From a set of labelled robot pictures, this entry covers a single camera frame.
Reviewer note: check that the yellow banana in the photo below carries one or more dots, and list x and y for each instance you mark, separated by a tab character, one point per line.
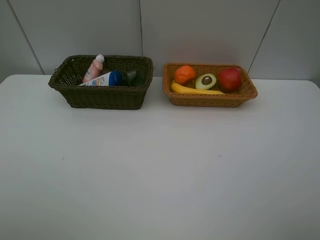
180	89

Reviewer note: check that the dark green pump bottle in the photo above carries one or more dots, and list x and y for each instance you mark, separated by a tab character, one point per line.
132	78

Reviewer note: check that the orange tangerine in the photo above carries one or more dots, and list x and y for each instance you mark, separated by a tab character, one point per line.
184	74

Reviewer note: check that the halved avocado with pit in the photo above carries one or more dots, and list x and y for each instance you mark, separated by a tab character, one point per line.
205	81

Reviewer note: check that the white tube blue cap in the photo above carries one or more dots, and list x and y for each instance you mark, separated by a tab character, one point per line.
112	78

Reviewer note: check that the red apple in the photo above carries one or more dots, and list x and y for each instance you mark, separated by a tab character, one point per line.
230	79

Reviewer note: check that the pink bottle white cap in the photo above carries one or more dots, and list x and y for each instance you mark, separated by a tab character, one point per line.
95	68

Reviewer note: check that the orange wicker basket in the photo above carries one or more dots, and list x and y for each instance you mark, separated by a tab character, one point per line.
247	90

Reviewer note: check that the dark green wicker basket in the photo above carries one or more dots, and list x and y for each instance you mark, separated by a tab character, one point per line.
69	75

